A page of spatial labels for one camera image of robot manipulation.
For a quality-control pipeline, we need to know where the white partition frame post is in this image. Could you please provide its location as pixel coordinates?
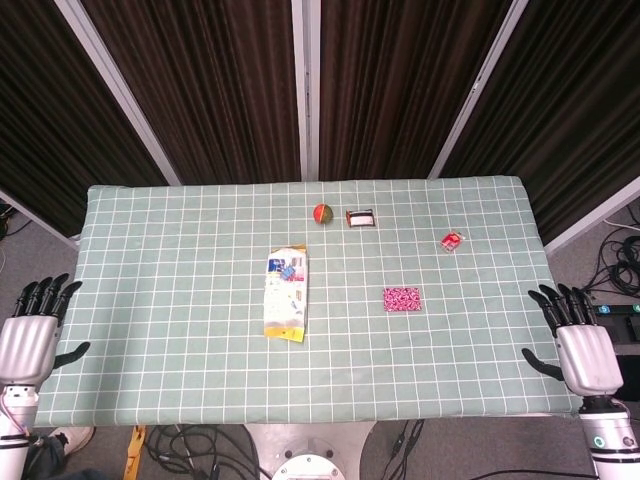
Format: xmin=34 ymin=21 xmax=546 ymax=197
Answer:
xmin=53 ymin=0 xmax=182 ymax=186
xmin=291 ymin=0 xmax=321 ymax=182
xmin=428 ymin=0 xmax=524 ymax=180

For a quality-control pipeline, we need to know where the dark trouser leg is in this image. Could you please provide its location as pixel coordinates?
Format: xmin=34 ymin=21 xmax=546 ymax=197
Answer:
xmin=22 ymin=433 xmax=69 ymax=480

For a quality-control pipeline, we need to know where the brown white small packet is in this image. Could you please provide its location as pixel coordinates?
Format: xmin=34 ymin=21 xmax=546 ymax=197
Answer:
xmin=344 ymin=208 xmax=377 ymax=230

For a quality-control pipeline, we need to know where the white partition frame rail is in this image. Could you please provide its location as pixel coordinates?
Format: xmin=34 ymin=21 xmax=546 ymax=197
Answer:
xmin=0 ymin=188 xmax=81 ymax=251
xmin=543 ymin=174 xmax=640 ymax=253

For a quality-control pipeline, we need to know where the green checked tablecloth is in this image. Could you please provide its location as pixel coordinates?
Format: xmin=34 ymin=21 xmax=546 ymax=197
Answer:
xmin=32 ymin=174 xmax=584 ymax=429

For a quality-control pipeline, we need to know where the red patterned cloth pouch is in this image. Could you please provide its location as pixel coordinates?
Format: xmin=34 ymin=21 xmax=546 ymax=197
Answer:
xmin=382 ymin=286 xmax=423 ymax=315

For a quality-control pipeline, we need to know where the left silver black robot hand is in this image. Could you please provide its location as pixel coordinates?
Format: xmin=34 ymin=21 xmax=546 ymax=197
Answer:
xmin=0 ymin=273 xmax=91 ymax=386

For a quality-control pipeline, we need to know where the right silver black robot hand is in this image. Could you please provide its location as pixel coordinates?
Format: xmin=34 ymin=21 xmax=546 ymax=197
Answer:
xmin=521 ymin=283 xmax=625 ymax=399

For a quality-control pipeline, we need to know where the black floor cable bundle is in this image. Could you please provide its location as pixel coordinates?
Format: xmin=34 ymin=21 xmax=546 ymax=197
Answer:
xmin=582 ymin=204 xmax=640 ymax=301
xmin=144 ymin=423 xmax=264 ymax=480

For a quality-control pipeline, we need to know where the red snack packet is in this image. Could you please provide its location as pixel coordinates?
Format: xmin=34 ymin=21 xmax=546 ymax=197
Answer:
xmin=439 ymin=228 xmax=466 ymax=255

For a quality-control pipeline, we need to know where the dark brown curtain panel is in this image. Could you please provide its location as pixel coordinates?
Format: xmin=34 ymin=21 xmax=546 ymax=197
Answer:
xmin=439 ymin=0 xmax=640 ymax=244
xmin=318 ymin=0 xmax=516 ymax=181
xmin=79 ymin=0 xmax=304 ymax=186
xmin=0 ymin=0 xmax=169 ymax=236

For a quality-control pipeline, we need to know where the white shoe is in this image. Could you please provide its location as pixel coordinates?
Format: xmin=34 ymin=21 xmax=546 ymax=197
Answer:
xmin=49 ymin=425 xmax=96 ymax=456

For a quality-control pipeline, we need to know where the white silver robot base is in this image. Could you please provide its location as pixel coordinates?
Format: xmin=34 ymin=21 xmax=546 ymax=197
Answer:
xmin=244 ymin=422 xmax=381 ymax=480

